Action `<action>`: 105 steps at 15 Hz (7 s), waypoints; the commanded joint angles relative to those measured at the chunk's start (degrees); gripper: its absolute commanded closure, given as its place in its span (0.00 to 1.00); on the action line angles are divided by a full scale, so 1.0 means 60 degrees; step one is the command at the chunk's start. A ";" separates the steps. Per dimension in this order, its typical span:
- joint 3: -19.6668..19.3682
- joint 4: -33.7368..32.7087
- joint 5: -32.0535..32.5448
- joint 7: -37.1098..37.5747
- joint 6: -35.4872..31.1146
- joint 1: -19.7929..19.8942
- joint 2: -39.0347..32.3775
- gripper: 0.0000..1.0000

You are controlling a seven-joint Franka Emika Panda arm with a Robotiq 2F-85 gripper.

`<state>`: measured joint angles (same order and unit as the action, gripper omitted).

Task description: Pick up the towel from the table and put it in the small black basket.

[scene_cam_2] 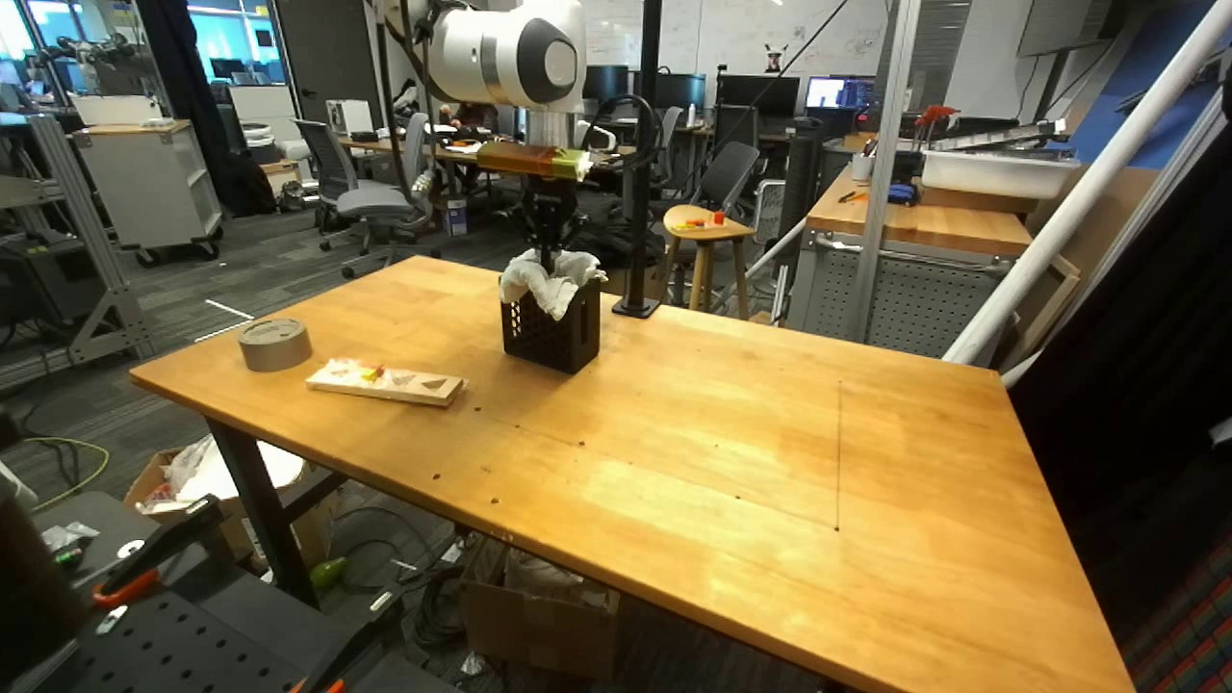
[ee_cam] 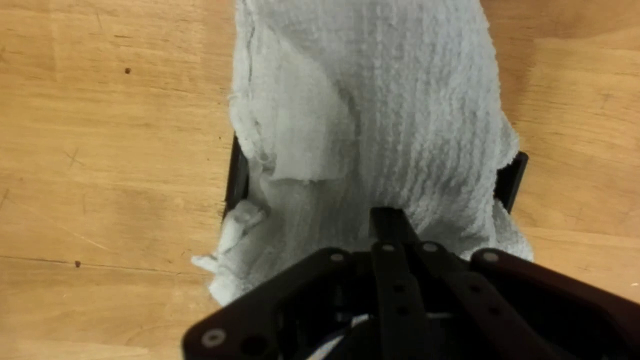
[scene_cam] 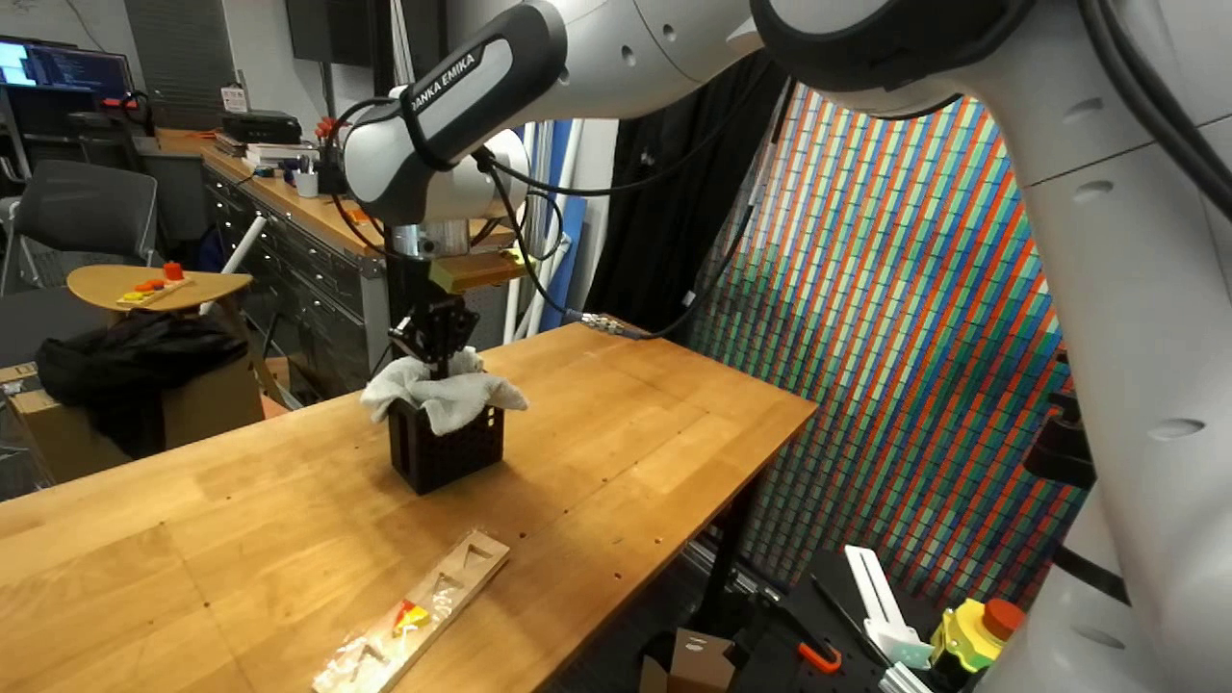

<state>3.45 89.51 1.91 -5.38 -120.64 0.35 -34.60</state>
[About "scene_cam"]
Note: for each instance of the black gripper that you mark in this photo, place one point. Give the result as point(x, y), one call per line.
point(437, 331)

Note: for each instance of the white towel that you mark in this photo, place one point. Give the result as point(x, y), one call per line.
point(445, 390)

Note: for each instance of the small black mesh basket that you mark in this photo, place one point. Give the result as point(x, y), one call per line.
point(445, 458)

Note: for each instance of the white slanted pole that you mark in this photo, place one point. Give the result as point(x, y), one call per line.
point(519, 308)

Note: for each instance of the wooden top workbench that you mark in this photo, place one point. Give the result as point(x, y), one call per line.
point(309, 244)

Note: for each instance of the bottle with red cap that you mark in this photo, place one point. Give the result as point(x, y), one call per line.
point(327, 141)

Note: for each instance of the large cardboard box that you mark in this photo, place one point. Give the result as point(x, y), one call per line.
point(211, 403)

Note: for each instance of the black curtain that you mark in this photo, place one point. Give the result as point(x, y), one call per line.
point(677, 218)

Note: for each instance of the black box on workbench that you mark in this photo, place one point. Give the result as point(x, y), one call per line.
point(260, 125)

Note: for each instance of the round wooden stool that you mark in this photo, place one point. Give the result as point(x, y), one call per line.
point(155, 291)

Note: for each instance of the black jacket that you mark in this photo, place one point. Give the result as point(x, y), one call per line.
point(128, 367)

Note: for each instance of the black office chair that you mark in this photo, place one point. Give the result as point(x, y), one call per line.
point(82, 213)

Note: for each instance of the small cardboard box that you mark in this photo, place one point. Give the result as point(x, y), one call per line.
point(698, 660)

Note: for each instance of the colourful striped backdrop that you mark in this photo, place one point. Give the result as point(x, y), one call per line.
point(898, 320)

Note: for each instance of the dark computer monitor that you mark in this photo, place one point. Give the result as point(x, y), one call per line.
point(52, 63)

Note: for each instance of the yellow red emergency stop button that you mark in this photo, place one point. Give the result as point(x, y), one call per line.
point(971, 632)

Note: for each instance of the yellow wrist camera mount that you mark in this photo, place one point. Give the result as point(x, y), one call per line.
point(483, 270)

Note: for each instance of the black table frame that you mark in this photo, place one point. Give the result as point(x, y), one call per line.
point(732, 542)

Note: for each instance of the white plastic bracket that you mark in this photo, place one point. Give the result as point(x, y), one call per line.
point(888, 617)

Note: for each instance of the black camera on tripod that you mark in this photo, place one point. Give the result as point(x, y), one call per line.
point(1058, 447)

